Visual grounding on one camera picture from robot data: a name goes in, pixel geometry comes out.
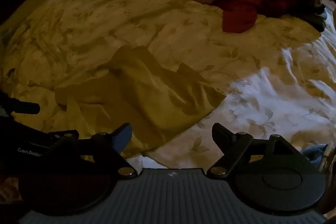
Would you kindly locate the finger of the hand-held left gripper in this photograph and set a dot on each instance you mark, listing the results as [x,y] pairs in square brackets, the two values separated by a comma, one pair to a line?
[23,107]

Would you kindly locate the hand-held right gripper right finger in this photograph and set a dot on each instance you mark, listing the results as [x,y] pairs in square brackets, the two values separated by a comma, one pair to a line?
[218,133]

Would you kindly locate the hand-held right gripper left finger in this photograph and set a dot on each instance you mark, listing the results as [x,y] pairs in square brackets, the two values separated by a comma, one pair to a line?
[125,134]

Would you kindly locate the yellow shirt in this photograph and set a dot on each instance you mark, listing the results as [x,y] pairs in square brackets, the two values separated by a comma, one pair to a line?
[157,98]

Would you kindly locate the floral bed sheet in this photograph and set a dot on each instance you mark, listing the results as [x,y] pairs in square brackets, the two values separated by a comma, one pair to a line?
[236,43]

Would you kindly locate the blue cloth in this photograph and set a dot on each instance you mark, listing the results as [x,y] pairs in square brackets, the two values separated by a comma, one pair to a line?
[313,153]

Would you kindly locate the red cloth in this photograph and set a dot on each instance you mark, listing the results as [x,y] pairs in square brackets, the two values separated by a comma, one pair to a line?
[239,19]

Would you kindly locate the dark grey cloth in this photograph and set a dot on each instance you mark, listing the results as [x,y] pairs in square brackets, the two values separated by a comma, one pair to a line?
[315,20]

